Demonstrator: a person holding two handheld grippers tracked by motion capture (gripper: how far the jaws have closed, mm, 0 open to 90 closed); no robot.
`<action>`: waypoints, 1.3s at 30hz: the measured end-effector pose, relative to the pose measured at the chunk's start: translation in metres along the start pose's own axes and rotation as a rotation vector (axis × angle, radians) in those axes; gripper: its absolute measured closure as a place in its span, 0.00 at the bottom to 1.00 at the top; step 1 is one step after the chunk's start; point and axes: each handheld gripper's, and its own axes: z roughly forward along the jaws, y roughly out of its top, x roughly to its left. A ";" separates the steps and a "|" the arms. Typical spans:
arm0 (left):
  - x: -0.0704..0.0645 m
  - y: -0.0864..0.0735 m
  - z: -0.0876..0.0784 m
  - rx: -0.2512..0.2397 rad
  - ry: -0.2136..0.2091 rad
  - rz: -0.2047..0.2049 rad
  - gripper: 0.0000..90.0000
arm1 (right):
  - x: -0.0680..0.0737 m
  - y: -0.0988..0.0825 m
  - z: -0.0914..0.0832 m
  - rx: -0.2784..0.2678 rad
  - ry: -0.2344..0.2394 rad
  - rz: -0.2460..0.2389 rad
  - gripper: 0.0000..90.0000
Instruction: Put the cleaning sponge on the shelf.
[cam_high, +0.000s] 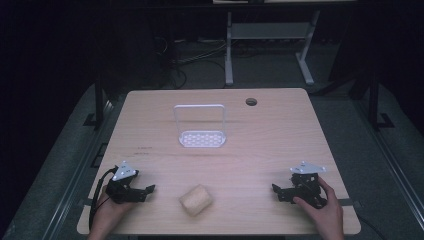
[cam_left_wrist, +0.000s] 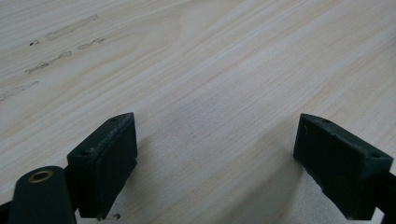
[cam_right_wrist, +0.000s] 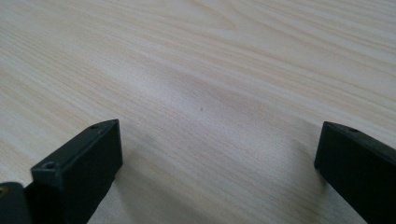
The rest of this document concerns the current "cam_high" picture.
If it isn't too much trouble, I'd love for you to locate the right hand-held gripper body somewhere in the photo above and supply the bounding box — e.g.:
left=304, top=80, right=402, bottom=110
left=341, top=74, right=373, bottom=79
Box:
left=289, top=160, right=328, bottom=210

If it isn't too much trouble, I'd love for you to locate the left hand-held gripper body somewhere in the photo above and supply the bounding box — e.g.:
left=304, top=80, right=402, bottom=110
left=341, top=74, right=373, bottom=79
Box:
left=105, top=160, right=148, bottom=204

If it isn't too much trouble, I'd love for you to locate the beige sponge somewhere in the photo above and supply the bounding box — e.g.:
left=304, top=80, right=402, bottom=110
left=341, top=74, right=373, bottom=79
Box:
left=178, top=184, right=213, bottom=217

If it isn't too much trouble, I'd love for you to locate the clear plastic container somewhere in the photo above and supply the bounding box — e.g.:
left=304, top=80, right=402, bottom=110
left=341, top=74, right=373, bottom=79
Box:
left=173, top=104, right=228, bottom=149

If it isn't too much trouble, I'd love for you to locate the person's left hand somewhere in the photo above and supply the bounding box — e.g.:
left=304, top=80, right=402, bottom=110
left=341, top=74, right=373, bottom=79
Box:
left=89, top=186, right=134, bottom=234

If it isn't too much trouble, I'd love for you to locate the person's right hand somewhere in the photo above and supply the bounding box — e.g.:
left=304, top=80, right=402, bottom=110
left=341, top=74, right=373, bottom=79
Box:
left=293, top=176, right=344, bottom=231

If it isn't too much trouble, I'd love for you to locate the white metal stand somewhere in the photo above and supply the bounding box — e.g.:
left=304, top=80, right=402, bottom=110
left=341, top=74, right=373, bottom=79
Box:
left=224, top=9, right=321, bottom=87

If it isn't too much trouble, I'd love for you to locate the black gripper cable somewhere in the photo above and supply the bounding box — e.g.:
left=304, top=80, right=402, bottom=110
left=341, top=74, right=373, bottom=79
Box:
left=88, top=167, right=118, bottom=231

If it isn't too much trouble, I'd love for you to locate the aluminium floor rail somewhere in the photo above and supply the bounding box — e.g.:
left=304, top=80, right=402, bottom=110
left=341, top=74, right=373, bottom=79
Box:
left=41, top=99, right=116, bottom=240
left=352, top=99, right=424, bottom=231

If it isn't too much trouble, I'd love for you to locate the black floor cable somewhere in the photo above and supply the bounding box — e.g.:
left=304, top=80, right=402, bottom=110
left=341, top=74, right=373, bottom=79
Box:
left=358, top=214, right=388, bottom=240

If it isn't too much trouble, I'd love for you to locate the black metal post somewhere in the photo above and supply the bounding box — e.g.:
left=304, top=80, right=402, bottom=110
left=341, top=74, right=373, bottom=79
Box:
left=83, top=74, right=105, bottom=130
left=367, top=66, right=396, bottom=131

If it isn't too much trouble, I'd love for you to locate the tangle of floor cables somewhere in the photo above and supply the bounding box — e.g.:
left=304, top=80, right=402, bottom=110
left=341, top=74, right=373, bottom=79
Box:
left=153, top=35, right=228, bottom=90

